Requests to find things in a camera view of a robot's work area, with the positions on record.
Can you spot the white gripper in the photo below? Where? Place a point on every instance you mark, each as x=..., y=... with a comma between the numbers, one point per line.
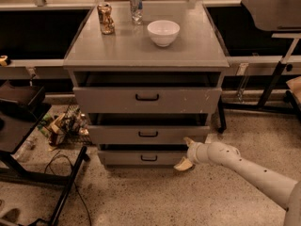
x=192, y=153

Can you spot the grey drawer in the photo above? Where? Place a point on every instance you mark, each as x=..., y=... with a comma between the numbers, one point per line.
x=117, y=128
x=139, y=155
x=148, y=92

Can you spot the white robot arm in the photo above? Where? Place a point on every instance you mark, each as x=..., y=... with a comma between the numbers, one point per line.
x=282, y=190

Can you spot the grey bottom drawer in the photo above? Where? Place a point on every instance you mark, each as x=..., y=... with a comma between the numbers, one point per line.
x=139, y=155

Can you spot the grey drawer cabinet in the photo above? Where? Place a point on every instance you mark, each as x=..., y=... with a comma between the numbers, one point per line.
x=130, y=48

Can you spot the grey top drawer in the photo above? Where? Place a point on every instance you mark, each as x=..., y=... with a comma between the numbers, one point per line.
x=148, y=92

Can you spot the white bowl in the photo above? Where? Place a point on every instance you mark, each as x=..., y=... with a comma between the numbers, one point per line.
x=163, y=32

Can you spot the silver soda can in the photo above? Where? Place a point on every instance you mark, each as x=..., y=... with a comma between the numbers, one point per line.
x=136, y=9

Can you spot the black chair right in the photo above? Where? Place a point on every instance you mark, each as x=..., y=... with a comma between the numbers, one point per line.
x=261, y=42

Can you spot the plastic bottle on floor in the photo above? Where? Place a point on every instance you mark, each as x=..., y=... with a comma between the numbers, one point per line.
x=25, y=151

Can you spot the yellow tape roll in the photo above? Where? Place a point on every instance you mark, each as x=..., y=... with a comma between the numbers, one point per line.
x=3, y=61

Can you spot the wire basket with trash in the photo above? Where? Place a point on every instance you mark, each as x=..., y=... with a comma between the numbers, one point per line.
x=68, y=127

